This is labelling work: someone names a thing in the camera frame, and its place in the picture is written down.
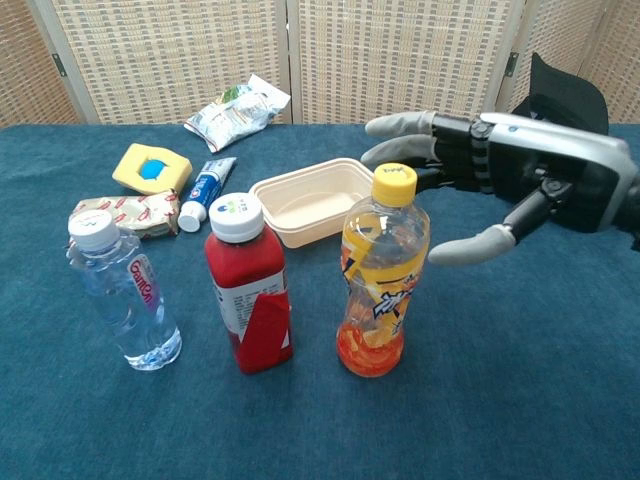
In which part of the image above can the blue white toothpaste tube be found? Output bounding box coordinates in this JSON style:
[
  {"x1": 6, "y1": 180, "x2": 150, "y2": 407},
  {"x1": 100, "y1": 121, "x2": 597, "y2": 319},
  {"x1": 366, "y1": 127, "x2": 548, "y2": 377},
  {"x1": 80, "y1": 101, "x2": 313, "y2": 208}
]
[{"x1": 177, "y1": 156, "x2": 239, "y2": 234}]

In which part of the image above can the red patterned paper wrapper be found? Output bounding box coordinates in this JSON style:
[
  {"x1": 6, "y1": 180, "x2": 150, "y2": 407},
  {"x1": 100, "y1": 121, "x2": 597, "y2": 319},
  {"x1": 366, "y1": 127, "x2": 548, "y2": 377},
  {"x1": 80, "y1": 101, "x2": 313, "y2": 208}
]
[{"x1": 69, "y1": 188, "x2": 181, "y2": 240}]

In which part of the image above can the woven folding screen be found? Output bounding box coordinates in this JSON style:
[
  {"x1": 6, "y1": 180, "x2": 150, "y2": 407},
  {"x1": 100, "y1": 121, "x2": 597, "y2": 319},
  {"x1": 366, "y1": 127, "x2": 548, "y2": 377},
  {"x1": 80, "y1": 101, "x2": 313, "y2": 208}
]
[{"x1": 0, "y1": 0, "x2": 640, "y2": 129}]

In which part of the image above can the white crinkled snack bag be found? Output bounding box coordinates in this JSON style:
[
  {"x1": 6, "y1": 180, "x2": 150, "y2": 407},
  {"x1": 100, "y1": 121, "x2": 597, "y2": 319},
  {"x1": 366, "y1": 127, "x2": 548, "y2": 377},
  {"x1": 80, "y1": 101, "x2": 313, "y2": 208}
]
[{"x1": 183, "y1": 73, "x2": 292, "y2": 154}]

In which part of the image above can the blue table cloth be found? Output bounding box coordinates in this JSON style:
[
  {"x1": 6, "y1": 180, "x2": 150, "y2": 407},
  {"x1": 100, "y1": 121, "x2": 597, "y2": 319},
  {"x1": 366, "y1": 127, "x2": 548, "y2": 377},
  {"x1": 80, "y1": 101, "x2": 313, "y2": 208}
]
[{"x1": 0, "y1": 122, "x2": 640, "y2": 480}]

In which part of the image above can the beige plastic food container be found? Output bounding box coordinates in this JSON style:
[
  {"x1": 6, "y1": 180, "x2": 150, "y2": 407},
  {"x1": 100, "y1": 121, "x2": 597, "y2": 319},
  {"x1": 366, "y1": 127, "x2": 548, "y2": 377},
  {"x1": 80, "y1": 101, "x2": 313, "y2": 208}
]
[{"x1": 248, "y1": 157, "x2": 377, "y2": 250}]

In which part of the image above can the red juice bottle white cap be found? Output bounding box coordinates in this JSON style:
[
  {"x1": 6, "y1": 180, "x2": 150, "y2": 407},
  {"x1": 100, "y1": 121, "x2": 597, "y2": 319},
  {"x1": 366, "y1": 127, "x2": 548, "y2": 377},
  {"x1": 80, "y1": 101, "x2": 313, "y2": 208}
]
[{"x1": 203, "y1": 192, "x2": 295, "y2": 376}]

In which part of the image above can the yellow sponge with blue centre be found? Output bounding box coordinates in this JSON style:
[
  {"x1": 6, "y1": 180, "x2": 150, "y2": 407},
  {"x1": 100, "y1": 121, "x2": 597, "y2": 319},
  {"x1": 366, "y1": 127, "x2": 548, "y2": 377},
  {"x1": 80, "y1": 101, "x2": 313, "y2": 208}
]
[{"x1": 111, "y1": 142, "x2": 194, "y2": 196}]

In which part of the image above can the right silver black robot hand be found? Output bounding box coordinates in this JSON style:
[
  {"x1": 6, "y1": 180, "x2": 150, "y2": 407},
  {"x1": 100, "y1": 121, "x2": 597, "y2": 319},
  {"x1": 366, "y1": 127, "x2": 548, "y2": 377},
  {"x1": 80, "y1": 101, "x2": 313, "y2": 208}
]
[{"x1": 360, "y1": 110, "x2": 640, "y2": 267}]

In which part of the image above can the clear water bottle white cap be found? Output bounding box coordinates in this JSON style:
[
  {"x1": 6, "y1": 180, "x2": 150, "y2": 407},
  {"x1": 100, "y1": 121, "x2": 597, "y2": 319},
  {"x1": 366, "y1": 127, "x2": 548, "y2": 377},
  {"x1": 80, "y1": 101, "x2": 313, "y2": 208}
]
[{"x1": 65, "y1": 209, "x2": 184, "y2": 372}]

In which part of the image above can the orange drink bottle yellow cap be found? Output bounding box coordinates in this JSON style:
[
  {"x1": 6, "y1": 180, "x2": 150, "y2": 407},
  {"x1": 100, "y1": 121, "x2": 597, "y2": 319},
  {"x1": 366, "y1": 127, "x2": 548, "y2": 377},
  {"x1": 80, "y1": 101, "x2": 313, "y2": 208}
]
[{"x1": 335, "y1": 162, "x2": 432, "y2": 380}]

